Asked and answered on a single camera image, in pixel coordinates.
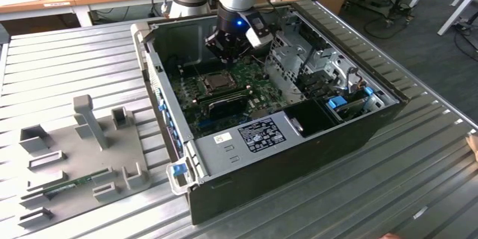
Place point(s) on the green RAM stick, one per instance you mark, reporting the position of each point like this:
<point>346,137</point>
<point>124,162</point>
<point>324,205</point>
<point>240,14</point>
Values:
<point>75,182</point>

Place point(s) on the black PC case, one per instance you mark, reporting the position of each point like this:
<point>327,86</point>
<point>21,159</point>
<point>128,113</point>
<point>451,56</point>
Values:
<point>260,188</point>

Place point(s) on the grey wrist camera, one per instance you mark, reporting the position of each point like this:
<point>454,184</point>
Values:
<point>259,37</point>

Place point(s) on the silver drive cage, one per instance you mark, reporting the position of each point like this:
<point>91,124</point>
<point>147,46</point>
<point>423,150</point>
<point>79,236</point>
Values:
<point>286,62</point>

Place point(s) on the grey chipset heatsink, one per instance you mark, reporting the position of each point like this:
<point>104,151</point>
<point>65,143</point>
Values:
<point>259,114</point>

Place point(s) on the brown cardboard piece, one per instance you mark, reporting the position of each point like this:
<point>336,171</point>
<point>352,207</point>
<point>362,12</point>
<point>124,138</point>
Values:
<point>472,146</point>

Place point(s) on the silver CPU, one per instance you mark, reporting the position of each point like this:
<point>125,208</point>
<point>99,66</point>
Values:
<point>217,82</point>

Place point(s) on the grey power supply unit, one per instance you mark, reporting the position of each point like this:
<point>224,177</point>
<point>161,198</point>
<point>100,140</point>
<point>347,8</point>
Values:
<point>220,158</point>

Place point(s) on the grey parts rack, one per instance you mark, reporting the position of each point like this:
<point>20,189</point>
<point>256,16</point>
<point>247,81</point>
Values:
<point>75,149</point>

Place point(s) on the blue case latch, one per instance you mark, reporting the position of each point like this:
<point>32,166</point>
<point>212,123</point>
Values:
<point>177,169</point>

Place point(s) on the blue expansion slot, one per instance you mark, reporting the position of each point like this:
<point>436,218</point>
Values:
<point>211,123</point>

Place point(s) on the green motherboard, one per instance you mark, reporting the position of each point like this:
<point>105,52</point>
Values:
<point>260,99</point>

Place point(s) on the black RAM slot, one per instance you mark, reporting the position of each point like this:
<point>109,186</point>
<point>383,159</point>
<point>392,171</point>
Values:
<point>231,94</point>

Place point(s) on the white sticker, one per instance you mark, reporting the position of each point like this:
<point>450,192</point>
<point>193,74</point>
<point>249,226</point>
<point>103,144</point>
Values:
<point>419,212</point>

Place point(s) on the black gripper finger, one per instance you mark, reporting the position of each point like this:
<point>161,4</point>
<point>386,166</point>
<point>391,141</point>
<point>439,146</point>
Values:
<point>217,44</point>
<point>235,47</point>

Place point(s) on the blue slot retainer clip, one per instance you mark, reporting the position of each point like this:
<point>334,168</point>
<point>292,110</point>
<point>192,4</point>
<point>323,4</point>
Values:
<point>160,107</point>

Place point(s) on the blue drive bay latch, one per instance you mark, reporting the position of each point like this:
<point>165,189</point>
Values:
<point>368,91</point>

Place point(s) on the white table frame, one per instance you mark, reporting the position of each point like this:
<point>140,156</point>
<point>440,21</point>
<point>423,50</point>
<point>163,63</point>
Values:
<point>447,26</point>

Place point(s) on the CPU socket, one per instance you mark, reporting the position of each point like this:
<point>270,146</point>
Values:
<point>201,79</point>

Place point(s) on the blue disk carrier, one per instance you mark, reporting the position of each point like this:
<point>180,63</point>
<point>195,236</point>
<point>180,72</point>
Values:
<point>336,102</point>

